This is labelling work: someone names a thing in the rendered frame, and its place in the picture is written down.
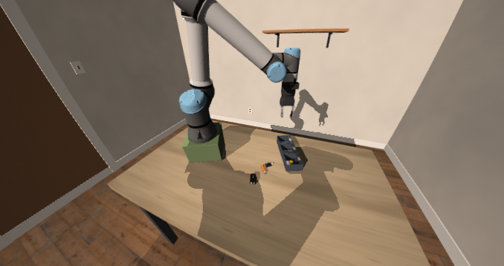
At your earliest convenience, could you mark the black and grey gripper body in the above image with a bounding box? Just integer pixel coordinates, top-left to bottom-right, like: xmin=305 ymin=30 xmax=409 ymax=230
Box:
xmin=280 ymin=74 xmax=300 ymax=106

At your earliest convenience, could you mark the dark grey rack of three bins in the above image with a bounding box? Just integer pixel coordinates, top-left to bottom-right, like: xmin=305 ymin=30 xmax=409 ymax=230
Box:
xmin=277 ymin=135 xmax=303 ymax=172

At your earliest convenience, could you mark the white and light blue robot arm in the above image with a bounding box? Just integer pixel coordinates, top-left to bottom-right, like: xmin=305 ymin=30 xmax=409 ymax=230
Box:
xmin=173 ymin=0 xmax=300 ymax=143

